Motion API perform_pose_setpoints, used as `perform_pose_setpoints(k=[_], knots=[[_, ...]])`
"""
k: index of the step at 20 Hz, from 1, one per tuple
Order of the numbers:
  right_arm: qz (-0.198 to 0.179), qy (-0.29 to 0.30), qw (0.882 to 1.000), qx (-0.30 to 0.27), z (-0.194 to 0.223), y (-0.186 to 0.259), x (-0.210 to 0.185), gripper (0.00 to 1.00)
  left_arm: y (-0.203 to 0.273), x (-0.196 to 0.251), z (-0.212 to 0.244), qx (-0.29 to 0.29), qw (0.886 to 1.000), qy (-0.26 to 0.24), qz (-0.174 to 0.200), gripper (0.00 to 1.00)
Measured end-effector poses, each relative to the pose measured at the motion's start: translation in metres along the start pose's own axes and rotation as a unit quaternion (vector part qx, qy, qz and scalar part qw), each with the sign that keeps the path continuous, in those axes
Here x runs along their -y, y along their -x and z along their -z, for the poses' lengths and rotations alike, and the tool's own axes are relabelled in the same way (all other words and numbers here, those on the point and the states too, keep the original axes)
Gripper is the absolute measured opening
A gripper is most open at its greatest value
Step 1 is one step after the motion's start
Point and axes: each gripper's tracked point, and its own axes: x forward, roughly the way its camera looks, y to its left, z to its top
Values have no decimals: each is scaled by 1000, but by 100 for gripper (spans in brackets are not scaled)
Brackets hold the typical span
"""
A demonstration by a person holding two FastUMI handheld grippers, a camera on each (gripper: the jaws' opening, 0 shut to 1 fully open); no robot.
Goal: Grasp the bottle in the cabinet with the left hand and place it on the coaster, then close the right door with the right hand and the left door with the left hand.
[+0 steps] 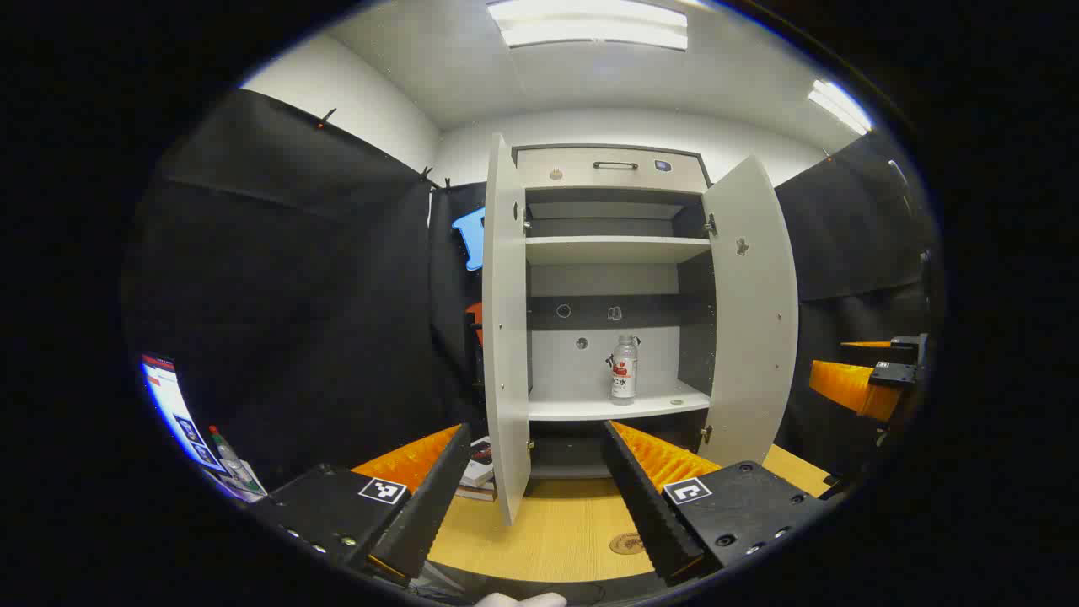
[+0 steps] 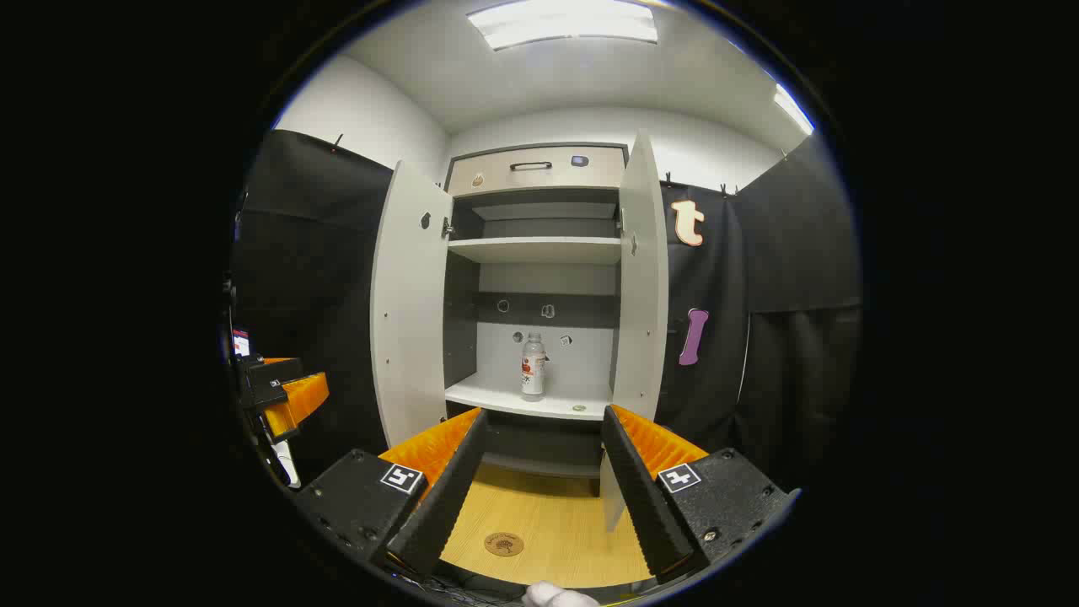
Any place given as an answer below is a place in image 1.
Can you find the grey cabinet drawer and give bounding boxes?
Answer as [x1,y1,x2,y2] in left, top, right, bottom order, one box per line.
[516,148,709,194]

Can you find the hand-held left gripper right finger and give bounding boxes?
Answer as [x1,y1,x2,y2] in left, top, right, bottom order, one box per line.
[600,420,835,587]

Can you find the black backdrop cloth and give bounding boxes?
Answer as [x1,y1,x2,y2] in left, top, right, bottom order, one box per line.
[122,89,941,492]

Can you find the grey cabinet door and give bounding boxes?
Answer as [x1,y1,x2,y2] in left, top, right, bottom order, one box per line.
[482,133,534,528]
[698,154,800,470]

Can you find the narrow ceiling light panel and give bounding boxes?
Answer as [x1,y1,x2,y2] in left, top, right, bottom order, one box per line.
[807,78,874,137]

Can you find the large ceiling light panel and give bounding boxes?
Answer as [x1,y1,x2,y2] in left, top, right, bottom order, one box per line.
[486,0,690,52]

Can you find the white paper sheets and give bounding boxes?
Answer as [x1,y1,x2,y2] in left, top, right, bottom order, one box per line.
[211,468,270,505]

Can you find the computer monitor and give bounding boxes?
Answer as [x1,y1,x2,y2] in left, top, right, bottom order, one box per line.
[139,353,225,473]

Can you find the clear bottle with red label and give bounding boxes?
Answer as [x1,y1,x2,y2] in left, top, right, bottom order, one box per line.
[609,334,641,406]

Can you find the small green-capped bottle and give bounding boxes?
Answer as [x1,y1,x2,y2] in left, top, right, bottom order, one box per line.
[208,425,255,491]

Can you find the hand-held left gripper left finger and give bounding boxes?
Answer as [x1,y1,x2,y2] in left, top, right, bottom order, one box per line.
[249,423,473,587]

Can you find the grey cabinet with shelves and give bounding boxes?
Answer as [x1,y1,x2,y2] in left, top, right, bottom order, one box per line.
[511,143,717,481]

